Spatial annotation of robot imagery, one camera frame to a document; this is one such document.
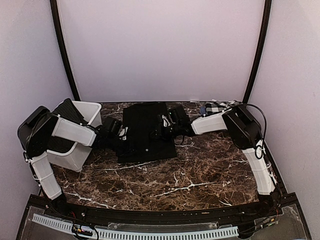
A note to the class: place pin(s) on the black patterned shirt in bin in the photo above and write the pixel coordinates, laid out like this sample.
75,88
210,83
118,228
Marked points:
66,110

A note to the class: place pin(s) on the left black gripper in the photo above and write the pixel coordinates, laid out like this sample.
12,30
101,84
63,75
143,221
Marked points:
129,150

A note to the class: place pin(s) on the black curved table rail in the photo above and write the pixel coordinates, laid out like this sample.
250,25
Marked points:
239,214

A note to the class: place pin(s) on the left black frame post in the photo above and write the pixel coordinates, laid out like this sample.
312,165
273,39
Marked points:
63,49

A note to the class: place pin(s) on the right black frame post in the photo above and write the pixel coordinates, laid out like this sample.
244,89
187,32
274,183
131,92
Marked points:
259,50

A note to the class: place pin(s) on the blue checked shirt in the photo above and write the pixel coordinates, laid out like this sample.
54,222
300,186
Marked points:
202,110

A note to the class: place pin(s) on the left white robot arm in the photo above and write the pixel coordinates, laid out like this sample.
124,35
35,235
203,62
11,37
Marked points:
65,137

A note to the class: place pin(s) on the black frame post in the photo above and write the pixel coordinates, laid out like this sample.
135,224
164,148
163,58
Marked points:
63,49
259,50

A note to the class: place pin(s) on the white plastic bin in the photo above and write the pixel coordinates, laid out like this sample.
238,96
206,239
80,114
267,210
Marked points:
75,157

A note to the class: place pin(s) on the black long sleeve shirt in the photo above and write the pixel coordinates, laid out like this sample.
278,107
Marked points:
141,119

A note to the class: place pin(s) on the black white plaid shirt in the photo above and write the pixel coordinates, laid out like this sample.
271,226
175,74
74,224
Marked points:
216,106

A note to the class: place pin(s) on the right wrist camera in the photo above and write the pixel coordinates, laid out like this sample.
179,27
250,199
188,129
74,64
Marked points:
165,121

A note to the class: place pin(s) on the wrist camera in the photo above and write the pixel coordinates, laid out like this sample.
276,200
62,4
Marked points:
165,121
123,134

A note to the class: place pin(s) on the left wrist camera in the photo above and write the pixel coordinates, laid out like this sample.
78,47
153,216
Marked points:
123,134

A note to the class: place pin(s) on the white slotted cable duct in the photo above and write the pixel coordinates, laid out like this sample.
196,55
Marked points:
121,231

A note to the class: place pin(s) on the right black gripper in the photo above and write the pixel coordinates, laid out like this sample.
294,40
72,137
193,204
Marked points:
160,135

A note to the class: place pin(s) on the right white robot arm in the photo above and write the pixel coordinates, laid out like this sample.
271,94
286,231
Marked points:
245,131

